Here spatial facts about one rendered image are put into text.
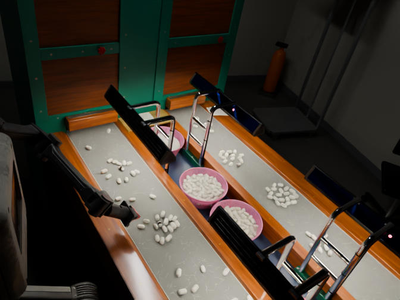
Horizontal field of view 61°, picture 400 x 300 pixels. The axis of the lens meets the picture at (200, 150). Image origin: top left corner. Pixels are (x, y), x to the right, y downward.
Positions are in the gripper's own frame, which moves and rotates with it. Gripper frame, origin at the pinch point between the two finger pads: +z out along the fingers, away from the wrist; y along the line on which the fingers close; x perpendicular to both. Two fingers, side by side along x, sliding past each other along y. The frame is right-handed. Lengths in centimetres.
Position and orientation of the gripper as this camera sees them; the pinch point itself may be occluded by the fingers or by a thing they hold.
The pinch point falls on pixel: (138, 216)
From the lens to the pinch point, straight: 158.9
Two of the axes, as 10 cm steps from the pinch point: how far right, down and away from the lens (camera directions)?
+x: -6.5, 7.5, 1.1
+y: -5.7, -5.8, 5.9
